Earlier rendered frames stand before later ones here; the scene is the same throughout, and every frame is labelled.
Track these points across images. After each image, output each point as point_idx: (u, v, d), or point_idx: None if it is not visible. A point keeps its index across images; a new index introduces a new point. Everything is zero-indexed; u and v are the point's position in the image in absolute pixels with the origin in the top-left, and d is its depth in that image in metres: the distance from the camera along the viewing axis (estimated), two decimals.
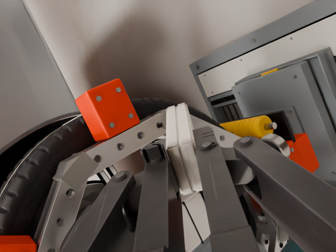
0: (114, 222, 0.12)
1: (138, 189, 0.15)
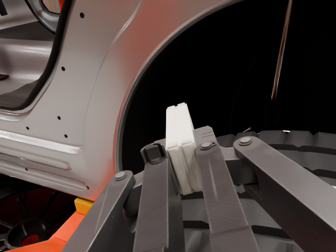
0: (114, 222, 0.12)
1: (138, 189, 0.15)
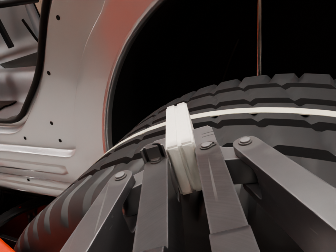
0: (114, 222, 0.12)
1: (138, 189, 0.15)
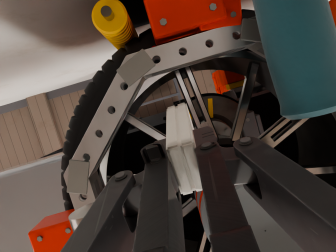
0: (114, 222, 0.12)
1: (138, 189, 0.15)
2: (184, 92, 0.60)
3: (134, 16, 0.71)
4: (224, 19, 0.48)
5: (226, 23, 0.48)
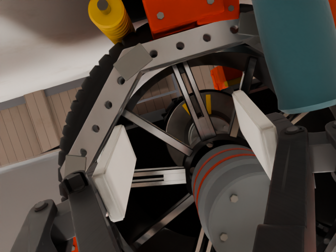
0: (45, 249, 0.12)
1: (57, 219, 0.14)
2: (181, 87, 0.59)
3: (132, 11, 0.70)
4: (222, 13, 0.48)
5: (223, 17, 0.48)
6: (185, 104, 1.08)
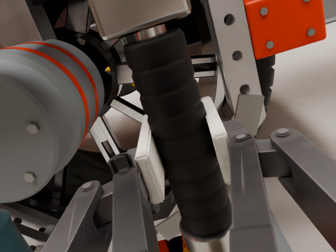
0: (85, 231, 0.12)
1: (105, 199, 0.15)
2: None
3: None
4: None
5: None
6: (134, 84, 0.99)
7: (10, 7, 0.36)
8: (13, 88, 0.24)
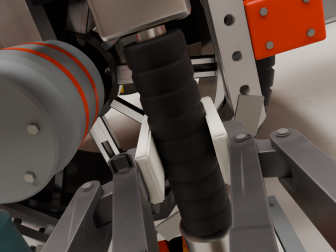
0: (85, 231, 0.12)
1: (105, 199, 0.15)
2: None
3: None
4: None
5: None
6: None
7: (10, 7, 0.36)
8: (13, 88, 0.24)
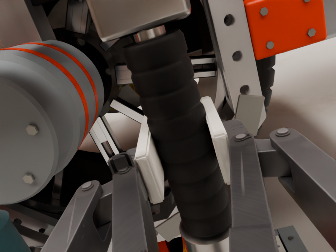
0: (85, 231, 0.12)
1: (104, 199, 0.15)
2: None
3: None
4: None
5: None
6: None
7: (10, 8, 0.36)
8: (13, 89, 0.24)
